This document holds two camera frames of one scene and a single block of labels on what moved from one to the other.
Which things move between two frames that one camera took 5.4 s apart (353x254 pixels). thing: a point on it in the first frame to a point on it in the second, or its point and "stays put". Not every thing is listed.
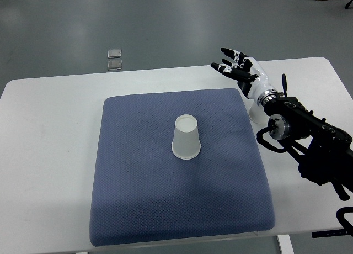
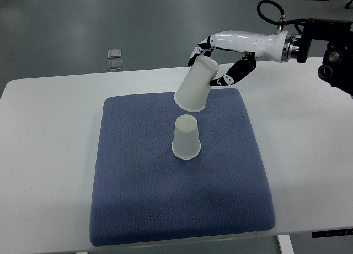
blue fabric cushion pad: x=142 y=193 stays put
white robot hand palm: x=261 y=84 to x=272 y=46
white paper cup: x=257 y=114 to x=191 y=95
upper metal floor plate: x=113 y=53 stays put
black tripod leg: x=348 y=3 stays put
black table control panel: x=329 y=233 stays put
